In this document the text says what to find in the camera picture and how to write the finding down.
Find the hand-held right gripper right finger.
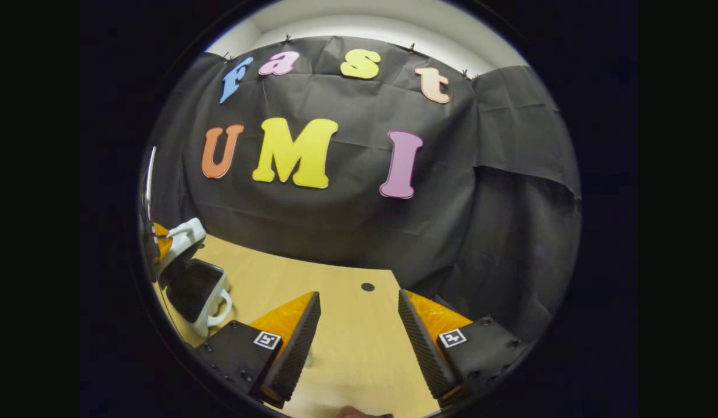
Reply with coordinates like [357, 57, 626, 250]
[398, 289, 531, 410]

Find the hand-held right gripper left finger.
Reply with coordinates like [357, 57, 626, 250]
[196, 290, 323, 409]

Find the light blue suitcase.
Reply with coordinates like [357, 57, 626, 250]
[157, 217, 234, 339]

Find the grey upright pole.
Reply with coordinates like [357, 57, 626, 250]
[143, 145, 157, 224]

